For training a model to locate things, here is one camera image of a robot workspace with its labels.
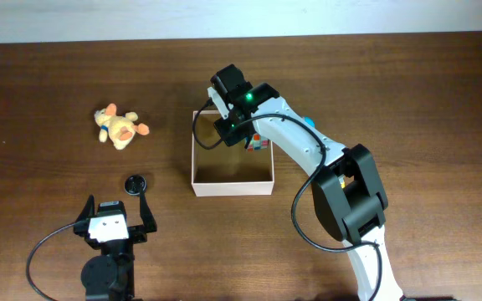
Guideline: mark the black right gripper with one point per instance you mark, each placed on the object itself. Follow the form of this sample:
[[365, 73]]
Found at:
[[233, 136]]

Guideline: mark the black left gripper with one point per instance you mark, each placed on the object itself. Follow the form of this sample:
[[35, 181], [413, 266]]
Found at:
[[138, 231]]

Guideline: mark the colourful puzzle cube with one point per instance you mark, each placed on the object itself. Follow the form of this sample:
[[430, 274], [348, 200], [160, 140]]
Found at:
[[256, 143]]

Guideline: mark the blue toy ball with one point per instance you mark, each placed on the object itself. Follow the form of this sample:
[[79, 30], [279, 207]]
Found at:
[[309, 121]]

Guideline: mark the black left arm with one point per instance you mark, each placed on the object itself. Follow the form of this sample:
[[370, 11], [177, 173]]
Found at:
[[110, 275]]

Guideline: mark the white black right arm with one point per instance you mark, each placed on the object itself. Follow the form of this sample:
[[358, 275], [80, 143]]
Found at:
[[348, 195]]

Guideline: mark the black round lid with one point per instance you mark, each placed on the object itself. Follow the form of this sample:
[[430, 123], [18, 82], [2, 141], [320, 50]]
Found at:
[[135, 185]]

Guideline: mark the pink cardboard box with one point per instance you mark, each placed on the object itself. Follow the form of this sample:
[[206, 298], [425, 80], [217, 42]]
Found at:
[[229, 171]]

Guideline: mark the yellow plush duck toy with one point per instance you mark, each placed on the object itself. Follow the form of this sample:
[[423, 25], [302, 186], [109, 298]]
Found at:
[[120, 129]]

